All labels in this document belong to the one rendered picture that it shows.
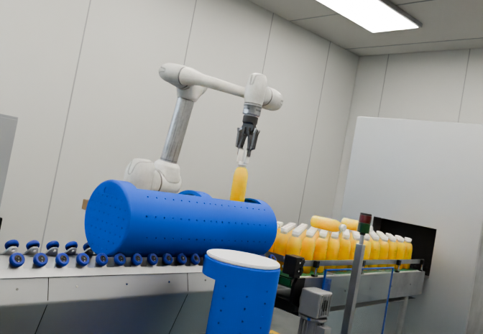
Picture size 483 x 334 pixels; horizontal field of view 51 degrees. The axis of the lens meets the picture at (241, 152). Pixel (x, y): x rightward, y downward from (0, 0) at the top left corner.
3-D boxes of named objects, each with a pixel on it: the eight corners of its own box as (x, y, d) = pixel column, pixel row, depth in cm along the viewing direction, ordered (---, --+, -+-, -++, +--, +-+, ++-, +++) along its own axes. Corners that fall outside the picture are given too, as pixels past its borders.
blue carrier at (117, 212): (77, 246, 196) (91, 174, 197) (228, 249, 261) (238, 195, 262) (120, 266, 177) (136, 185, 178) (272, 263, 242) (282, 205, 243)
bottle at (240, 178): (229, 202, 245) (235, 164, 245) (229, 201, 252) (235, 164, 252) (244, 205, 245) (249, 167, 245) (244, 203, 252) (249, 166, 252)
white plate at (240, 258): (258, 252, 207) (257, 255, 207) (195, 246, 195) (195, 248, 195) (294, 268, 183) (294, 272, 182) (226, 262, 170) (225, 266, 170)
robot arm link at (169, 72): (181, 61, 271) (197, 68, 282) (157, 56, 281) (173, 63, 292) (174, 85, 271) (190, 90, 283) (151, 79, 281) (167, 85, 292)
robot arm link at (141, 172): (113, 194, 276) (121, 154, 277) (137, 196, 291) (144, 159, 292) (134, 199, 267) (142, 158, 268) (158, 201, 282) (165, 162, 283)
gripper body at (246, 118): (239, 113, 249) (236, 132, 249) (252, 114, 243) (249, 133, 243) (249, 116, 255) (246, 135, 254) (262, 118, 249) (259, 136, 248)
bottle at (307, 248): (305, 273, 259) (311, 236, 260) (294, 269, 264) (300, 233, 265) (313, 272, 265) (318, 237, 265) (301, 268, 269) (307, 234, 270)
